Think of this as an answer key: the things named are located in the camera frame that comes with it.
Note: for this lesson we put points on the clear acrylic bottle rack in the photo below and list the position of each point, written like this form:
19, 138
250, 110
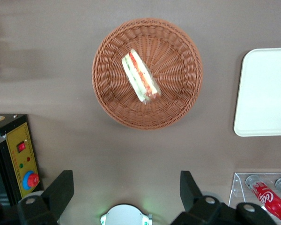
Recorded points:
238, 187

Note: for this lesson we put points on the white plastic tray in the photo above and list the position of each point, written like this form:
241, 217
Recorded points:
264, 93

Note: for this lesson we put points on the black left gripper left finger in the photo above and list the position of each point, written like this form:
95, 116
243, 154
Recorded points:
53, 194

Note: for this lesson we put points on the plastic-wrapped triangle sandwich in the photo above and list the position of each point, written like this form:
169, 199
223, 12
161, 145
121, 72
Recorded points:
140, 76

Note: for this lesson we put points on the round brown wicker basket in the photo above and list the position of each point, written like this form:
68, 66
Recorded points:
178, 70

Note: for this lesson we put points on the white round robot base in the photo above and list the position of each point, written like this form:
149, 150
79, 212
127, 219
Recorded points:
125, 215

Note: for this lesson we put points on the black control box yellow panel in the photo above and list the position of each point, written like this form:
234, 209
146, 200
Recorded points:
14, 140

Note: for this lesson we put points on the red emergency stop button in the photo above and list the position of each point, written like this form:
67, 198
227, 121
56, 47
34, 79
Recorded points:
31, 180

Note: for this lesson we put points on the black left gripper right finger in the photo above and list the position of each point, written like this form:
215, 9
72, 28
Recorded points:
201, 206

